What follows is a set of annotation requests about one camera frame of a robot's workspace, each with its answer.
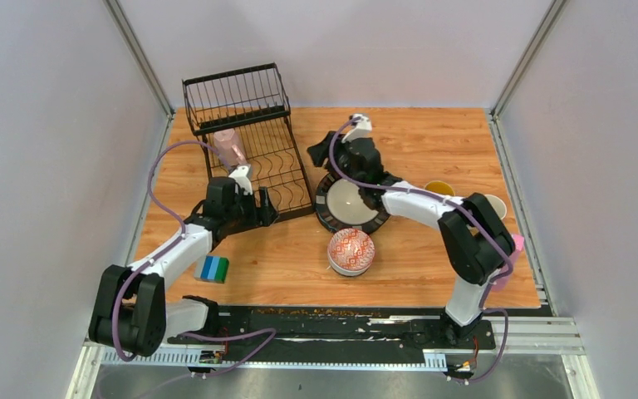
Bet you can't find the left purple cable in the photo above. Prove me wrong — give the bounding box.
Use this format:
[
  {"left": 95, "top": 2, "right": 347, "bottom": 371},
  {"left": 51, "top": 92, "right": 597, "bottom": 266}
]
[{"left": 110, "top": 140, "right": 279, "bottom": 381}]

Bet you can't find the pink ceramic mug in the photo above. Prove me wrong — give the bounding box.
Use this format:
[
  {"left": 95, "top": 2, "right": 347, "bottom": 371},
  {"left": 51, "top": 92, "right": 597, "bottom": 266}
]
[{"left": 213, "top": 128, "right": 248, "bottom": 170}]

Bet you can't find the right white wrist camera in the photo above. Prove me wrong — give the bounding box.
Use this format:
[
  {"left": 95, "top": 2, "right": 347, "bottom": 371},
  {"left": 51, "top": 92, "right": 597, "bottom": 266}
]
[{"left": 341, "top": 113, "right": 373, "bottom": 143}]

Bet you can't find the light green mug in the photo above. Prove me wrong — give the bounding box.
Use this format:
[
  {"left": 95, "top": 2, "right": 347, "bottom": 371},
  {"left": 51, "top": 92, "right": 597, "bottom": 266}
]
[{"left": 485, "top": 194, "right": 508, "bottom": 220}]

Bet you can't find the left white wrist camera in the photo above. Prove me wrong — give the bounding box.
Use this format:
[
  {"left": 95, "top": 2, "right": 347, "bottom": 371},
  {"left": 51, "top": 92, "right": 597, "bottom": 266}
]
[{"left": 228, "top": 164, "right": 253, "bottom": 195}]

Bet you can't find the black wire dish rack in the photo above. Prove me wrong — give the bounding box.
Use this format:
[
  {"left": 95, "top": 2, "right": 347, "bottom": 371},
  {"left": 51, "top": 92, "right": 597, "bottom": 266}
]
[{"left": 182, "top": 63, "right": 314, "bottom": 221}]

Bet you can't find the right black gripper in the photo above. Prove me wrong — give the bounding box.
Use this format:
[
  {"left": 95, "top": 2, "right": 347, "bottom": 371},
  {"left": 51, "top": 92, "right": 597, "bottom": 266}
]
[{"left": 309, "top": 131, "right": 366, "bottom": 188}]

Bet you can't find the blue green striped sponge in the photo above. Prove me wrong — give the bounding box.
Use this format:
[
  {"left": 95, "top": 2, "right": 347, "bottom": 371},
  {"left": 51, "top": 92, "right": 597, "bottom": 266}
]
[{"left": 193, "top": 255, "right": 229, "bottom": 283}]

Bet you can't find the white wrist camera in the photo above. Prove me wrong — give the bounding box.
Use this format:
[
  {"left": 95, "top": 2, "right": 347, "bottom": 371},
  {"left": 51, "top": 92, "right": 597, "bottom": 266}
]
[
  {"left": 228, "top": 164, "right": 253, "bottom": 195},
  {"left": 341, "top": 113, "right": 373, "bottom": 143}
]

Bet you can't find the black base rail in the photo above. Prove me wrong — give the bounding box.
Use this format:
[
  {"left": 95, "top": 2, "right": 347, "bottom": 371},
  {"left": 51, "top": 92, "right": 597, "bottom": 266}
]
[{"left": 85, "top": 303, "right": 584, "bottom": 381}]

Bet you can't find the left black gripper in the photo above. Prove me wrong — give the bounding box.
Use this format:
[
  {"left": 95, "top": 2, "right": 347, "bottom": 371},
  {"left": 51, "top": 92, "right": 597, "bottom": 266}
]
[{"left": 225, "top": 187, "right": 281, "bottom": 229}]

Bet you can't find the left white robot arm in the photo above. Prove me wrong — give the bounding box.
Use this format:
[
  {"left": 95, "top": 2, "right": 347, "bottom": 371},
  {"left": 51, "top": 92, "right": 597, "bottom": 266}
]
[{"left": 88, "top": 177, "right": 278, "bottom": 361}]

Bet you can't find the purple cable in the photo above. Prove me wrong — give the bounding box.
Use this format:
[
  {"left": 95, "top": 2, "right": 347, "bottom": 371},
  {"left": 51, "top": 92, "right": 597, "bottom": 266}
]
[
  {"left": 110, "top": 140, "right": 279, "bottom": 381},
  {"left": 326, "top": 116, "right": 515, "bottom": 385}
]

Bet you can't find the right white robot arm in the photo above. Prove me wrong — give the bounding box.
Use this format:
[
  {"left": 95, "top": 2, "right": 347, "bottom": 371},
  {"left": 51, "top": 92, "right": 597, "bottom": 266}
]
[{"left": 307, "top": 131, "right": 517, "bottom": 347}]

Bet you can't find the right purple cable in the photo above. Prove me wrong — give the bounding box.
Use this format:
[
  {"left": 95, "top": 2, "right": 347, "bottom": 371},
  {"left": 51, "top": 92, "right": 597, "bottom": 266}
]
[{"left": 326, "top": 116, "right": 515, "bottom": 385}]

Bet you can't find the blue butterfly mug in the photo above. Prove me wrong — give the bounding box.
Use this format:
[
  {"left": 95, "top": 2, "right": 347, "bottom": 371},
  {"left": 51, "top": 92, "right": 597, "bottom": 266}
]
[{"left": 424, "top": 180, "right": 455, "bottom": 196}]

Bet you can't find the pink box with mirror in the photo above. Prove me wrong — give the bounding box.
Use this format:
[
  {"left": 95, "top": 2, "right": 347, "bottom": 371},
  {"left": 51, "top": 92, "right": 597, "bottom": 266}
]
[{"left": 491, "top": 234, "right": 525, "bottom": 292}]

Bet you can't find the red patterned white bowl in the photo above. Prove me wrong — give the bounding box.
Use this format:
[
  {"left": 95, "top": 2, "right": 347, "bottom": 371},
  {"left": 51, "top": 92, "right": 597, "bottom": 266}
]
[{"left": 327, "top": 228, "right": 376, "bottom": 277}]

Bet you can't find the black rimmed white plate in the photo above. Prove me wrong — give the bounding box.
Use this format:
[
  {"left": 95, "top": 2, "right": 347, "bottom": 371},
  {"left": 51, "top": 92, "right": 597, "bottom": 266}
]
[{"left": 314, "top": 173, "right": 390, "bottom": 234}]

